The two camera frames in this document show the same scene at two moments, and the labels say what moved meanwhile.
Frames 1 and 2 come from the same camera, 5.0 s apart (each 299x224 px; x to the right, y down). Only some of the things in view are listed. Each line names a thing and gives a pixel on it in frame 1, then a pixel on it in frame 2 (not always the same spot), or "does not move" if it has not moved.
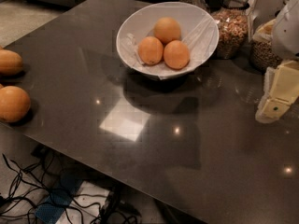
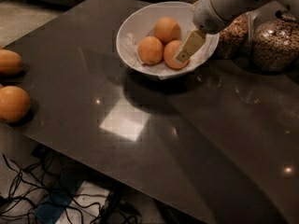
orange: (11, 63) does not move
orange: (167, 30) does not move
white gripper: (287, 32) to (206, 17)
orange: (176, 54) does not move
